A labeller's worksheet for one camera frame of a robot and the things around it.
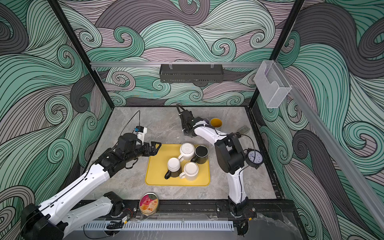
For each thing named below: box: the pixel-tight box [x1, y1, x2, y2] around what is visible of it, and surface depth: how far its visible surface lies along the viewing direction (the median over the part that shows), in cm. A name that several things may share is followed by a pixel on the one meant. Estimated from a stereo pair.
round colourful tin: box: [139, 192, 160, 216], surface depth 73 cm
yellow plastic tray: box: [145, 144, 211, 187], surface depth 85 cm
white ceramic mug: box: [179, 161, 199, 181], surface depth 81 cm
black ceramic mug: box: [190, 145, 209, 164], surface depth 87 cm
